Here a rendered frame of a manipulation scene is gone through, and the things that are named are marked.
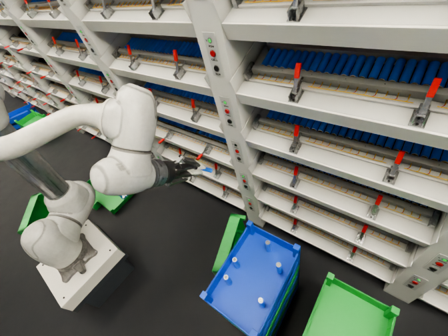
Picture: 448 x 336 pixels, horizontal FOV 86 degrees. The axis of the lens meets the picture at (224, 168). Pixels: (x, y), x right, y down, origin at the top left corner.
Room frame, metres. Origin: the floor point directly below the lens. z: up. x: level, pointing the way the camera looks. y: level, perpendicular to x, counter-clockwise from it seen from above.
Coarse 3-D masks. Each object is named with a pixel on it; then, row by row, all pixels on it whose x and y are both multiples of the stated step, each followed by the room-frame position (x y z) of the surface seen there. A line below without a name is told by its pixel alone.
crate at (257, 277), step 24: (240, 240) 0.39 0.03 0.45; (264, 240) 0.38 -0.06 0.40; (240, 264) 0.32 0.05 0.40; (264, 264) 0.30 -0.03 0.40; (288, 264) 0.27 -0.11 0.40; (216, 288) 0.27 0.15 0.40; (240, 288) 0.25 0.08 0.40; (264, 288) 0.22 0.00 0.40; (240, 312) 0.18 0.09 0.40; (264, 312) 0.16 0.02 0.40
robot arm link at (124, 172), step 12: (108, 156) 0.51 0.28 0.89; (120, 156) 0.48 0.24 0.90; (132, 156) 0.48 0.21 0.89; (144, 156) 0.49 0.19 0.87; (96, 168) 0.46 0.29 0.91; (108, 168) 0.45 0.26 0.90; (120, 168) 0.46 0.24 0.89; (132, 168) 0.46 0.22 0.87; (144, 168) 0.48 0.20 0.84; (96, 180) 0.44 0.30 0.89; (108, 180) 0.43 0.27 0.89; (120, 180) 0.43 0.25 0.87; (132, 180) 0.44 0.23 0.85; (144, 180) 0.46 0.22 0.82; (108, 192) 0.42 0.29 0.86; (120, 192) 0.43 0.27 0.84; (132, 192) 0.44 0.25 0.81
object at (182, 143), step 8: (160, 128) 1.14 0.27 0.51; (160, 136) 1.08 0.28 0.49; (176, 136) 1.02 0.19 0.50; (176, 144) 0.99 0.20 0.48; (184, 144) 0.95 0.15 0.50; (192, 144) 0.92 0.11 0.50; (224, 144) 0.83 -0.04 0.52; (192, 152) 0.92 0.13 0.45; (200, 152) 0.86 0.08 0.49; (216, 152) 0.81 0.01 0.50; (224, 152) 0.79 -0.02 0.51; (216, 160) 0.78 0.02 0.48; (224, 160) 0.75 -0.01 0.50; (232, 168) 0.73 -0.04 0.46
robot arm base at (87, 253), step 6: (84, 234) 0.77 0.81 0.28; (84, 240) 0.72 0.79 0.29; (84, 246) 0.67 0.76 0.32; (90, 246) 0.68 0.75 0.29; (84, 252) 0.64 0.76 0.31; (90, 252) 0.65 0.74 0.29; (96, 252) 0.64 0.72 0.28; (78, 258) 0.61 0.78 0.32; (84, 258) 0.62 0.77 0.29; (90, 258) 0.62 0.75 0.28; (72, 264) 0.59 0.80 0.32; (78, 264) 0.59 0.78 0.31; (84, 264) 0.60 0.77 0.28; (60, 270) 0.59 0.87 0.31; (66, 270) 0.58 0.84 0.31; (72, 270) 0.58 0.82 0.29; (78, 270) 0.56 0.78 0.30; (84, 270) 0.57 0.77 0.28; (66, 276) 0.56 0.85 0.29; (72, 276) 0.56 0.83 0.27; (66, 282) 0.54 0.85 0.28
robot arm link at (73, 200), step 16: (0, 96) 0.86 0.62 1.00; (0, 112) 0.81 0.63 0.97; (0, 128) 0.79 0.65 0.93; (16, 160) 0.78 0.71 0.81; (32, 160) 0.80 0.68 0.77; (32, 176) 0.78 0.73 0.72; (48, 176) 0.81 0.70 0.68; (48, 192) 0.79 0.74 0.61; (64, 192) 0.81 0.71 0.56; (80, 192) 0.84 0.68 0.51; (48, 208) 0.79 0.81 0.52; (64, 208) 0.77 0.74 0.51; (80, 208) 0.79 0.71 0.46; (80, 224) 0.74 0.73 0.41
